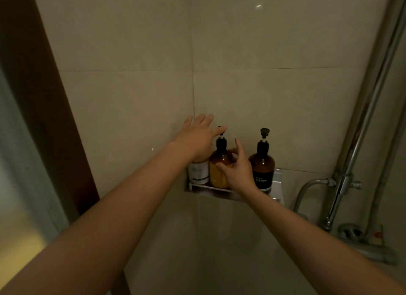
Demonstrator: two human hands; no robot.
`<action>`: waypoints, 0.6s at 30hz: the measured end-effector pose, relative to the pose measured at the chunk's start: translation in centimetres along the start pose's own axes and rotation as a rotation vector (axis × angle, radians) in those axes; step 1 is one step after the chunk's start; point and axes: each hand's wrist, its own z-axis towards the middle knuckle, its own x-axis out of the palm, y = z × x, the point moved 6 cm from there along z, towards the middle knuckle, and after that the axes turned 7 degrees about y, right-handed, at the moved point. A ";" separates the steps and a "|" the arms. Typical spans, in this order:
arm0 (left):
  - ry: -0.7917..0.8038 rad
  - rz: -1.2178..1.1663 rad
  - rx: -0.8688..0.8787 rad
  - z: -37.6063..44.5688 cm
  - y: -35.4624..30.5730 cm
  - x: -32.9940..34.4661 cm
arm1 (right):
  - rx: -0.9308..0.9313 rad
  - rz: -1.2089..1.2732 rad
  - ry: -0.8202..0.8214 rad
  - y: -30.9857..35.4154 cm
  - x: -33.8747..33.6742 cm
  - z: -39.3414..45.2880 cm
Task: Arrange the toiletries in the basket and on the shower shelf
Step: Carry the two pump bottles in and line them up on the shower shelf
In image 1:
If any person's left forearm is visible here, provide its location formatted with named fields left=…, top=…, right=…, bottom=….
left=0, top=142, right=191, bottom=295

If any person's right forearm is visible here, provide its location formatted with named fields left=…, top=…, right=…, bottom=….
left=242, top=187, right=406, bottom=295

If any person's right hand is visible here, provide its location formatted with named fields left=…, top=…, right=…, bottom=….
left=215, top=138, right=259, bottom=197

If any brown wooden door frame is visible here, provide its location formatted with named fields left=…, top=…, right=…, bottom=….
left=0, top=0, right=131, bottom=295

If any clear acrylic shower shelf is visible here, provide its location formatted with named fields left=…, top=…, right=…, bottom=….
left=184, top=168, right=285, bottom=206

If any chrome shower mixer valve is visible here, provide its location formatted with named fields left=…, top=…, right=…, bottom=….
left=336, top=223, right=399, bottom=267

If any chrome shower riser pipe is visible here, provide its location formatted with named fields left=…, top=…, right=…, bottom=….
left=321, top=0, right=406, bottom=232

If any frosted glass side panel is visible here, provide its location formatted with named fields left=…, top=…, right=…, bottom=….
left=0, top=64, right=70, bottom=286

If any person's left hand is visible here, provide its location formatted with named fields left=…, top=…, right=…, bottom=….
left=172, top=113, right=229, bottom=164

